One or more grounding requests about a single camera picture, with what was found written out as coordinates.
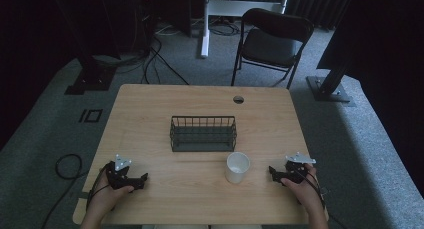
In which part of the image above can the dark curtain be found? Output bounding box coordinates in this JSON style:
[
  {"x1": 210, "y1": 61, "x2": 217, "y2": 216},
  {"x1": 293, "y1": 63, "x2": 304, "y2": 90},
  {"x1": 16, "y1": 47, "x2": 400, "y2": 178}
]
[{"x1": 285, "y1": 0, "x2": 356, "y2": 31}]

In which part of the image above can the black floor cables bundle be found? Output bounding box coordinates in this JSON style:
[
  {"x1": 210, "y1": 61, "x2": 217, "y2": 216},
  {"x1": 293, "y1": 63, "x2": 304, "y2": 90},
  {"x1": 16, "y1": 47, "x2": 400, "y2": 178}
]
[{"x1": 113, "y1": 35, "x2": 190, "y2": 87}]

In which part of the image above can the right hand-held gripper cable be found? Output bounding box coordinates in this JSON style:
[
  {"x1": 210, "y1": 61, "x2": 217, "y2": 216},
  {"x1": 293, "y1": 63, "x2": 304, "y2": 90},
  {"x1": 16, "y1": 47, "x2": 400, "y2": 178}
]
[{"x1": 297, "y1": 170, "x2": 329, "y2": 208}]

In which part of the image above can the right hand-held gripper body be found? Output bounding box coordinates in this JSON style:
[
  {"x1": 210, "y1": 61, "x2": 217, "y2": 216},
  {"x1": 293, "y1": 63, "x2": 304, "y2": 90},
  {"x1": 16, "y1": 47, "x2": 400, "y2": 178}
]
[{"x1": 275, "y1": 151, "x2": 317, "y2": 185}]

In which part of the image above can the hand-held gripper cable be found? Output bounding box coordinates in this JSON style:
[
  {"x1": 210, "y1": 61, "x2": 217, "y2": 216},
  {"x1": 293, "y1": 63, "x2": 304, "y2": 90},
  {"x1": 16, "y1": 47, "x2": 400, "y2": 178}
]
[
  {"x1": 85, "y1": 164, "x2": 112, "y2": 212},
  {"x1": 297, "y1": 170, "x2": 329, "y2": 208}
]

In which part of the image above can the person's right hand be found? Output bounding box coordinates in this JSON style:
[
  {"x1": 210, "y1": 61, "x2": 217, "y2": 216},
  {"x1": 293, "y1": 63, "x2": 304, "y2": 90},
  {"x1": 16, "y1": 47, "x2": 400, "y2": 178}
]
[{"x1": 280, "y1": 163, "x2": 324, "y2": 213}]

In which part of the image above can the dark wire basket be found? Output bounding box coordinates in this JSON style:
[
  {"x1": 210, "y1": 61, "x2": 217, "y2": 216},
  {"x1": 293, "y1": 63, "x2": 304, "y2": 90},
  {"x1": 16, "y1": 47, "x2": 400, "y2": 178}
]
[{"x1": 169, "y1": 115, "x2": 238, "y2": 153}]

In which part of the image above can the white desk frame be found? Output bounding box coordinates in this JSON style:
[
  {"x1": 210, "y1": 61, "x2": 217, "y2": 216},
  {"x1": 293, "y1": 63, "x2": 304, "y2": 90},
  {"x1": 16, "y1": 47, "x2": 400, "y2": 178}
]
[{"x1": 199, "y1": 0, "x2": 292, "y2": 59}]

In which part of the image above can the black metal stand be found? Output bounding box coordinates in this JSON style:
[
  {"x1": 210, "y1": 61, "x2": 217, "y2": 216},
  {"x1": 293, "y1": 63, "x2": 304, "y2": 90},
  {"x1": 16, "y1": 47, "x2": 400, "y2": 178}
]
[
  {"x1": 305, "y1": 55, "x2": 357, "y2": 108},
  {"x1": 64, "y1": 52, "x2": 118, "y2": 96}
]

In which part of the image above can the left hand-held gripper cable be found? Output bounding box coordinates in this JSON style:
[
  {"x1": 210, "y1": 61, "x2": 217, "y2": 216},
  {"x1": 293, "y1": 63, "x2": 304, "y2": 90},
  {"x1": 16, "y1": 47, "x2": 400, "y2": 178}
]
[{"x1": 85, "y1": 164, "x2": 112, "y2": 212}]

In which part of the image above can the black folding chair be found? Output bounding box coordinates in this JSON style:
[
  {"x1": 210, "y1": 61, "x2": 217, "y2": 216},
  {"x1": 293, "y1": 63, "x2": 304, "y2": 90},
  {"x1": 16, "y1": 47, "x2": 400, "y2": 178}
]
[{"x1": 230, "y1": 7, "x2": 315, "y2": 91}]

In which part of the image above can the white cup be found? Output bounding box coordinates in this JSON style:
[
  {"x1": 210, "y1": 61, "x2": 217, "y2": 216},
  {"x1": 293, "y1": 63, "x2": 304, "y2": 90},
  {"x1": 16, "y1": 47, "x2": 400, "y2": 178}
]
[{"x1": 224, "y1": 151, "x2": 251, "y2": 185}]

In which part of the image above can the person's left hand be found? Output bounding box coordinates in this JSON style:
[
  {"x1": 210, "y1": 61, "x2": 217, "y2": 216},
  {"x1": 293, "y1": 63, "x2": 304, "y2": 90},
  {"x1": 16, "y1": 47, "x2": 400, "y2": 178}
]
[{"x1": 87, "y1": 170, "x2": 135, "y2": 221}]

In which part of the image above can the black looped floor cable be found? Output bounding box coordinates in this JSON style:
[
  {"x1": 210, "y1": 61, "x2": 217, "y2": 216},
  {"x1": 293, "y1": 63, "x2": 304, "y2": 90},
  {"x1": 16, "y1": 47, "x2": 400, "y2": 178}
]
[{"x1": 40, "y1": 153, "x2": 90, "y2": 229}]

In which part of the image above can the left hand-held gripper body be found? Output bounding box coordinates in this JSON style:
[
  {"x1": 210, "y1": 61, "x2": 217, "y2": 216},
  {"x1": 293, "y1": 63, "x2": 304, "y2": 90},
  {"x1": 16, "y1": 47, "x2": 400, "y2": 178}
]
[{"x1": 105, "y1": 153, "x2": 145, "y2": 191}]

